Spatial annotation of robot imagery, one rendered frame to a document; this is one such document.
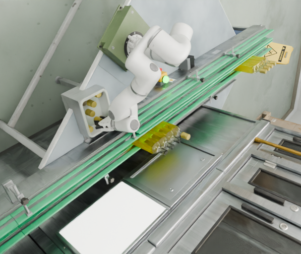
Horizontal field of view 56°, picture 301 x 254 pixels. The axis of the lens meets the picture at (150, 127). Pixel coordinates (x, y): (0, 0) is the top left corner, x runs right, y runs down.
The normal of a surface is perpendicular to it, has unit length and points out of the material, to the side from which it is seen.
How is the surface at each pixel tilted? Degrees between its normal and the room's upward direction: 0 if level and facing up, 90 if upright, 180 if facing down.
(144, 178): 90
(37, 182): 90
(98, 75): 0
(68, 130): 0
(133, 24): 1
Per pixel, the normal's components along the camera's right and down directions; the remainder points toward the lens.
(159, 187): -0.12, -0.83
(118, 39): 0.73, 0.32
